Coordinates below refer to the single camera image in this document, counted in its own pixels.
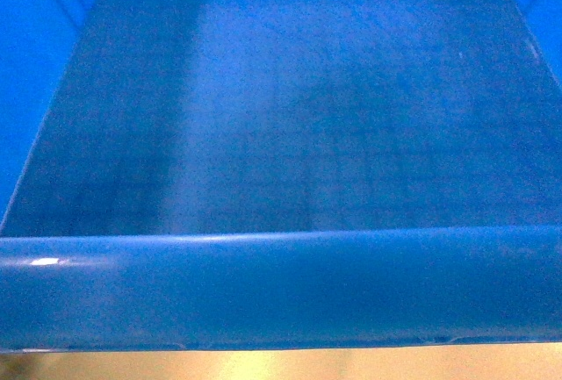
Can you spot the large blue plastic crate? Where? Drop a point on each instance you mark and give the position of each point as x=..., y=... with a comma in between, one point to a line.
x=289, y=174

